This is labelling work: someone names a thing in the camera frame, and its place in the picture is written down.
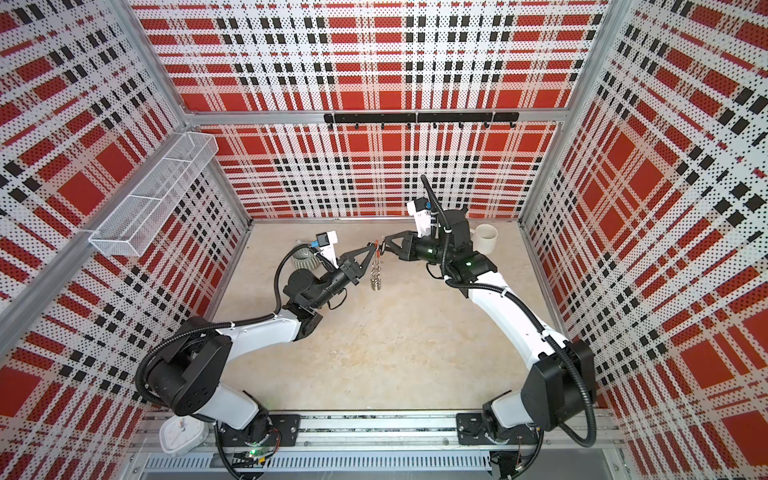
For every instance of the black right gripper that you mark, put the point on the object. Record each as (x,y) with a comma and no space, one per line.
(410,244)

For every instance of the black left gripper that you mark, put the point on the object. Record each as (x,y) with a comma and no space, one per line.
(355,270)

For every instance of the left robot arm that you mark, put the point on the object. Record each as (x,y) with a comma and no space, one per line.
(184,372)

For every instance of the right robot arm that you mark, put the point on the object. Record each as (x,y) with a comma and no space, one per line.
(559,390)

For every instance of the grey ribbed round object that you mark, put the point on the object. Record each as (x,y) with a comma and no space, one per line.
(305,257)

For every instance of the white ceramic mug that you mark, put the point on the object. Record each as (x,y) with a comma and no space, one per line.
(484,238)

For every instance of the white timer device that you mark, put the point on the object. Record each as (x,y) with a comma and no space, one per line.
(179,435)

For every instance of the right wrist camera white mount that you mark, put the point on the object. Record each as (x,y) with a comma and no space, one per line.
(420,210)

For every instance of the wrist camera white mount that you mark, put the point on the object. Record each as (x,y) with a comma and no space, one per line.
(325,243)
(420,210)

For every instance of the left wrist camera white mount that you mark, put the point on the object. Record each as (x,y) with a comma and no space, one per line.
(325,243)

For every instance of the black wall hook rail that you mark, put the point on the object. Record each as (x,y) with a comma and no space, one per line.
(357,119)

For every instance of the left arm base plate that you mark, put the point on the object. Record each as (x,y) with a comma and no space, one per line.
(276,429)

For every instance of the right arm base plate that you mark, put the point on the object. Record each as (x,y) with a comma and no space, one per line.
(473,429)

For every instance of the white wire mesh basket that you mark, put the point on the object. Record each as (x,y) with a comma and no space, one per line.
(135,222)

